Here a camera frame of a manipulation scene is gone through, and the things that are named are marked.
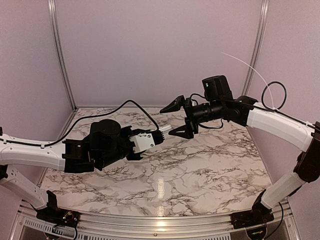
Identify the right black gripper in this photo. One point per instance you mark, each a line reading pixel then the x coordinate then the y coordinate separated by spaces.
pixel 192 127

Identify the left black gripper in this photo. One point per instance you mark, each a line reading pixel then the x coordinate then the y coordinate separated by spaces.
pixel 128 129

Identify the white remote control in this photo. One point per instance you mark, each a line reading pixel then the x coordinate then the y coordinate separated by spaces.
pixel 165 129

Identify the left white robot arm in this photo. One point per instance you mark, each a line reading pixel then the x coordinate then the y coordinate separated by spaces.
pixel 106 143

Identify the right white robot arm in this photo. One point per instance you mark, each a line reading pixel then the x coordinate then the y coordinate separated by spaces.
pixel 248 112

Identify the white zip tie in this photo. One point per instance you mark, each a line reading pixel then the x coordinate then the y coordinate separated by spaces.
pixel 255 71

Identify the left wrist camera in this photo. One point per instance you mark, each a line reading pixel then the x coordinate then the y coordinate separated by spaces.
pixel 142 142

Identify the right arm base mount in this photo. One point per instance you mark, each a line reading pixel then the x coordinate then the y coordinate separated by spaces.
pixel 258 214

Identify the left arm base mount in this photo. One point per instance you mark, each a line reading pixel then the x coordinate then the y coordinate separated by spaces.
pixel 56 215

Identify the right aluminium frame post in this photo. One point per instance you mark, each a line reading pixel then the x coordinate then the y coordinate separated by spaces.
pixel 261 29

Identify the aluminium frame post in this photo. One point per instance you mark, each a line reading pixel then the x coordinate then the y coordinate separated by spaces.
pixel 261 29
pixel 59 51

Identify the left aluminium frame post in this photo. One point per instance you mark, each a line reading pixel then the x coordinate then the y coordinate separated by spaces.
pixel 59 51

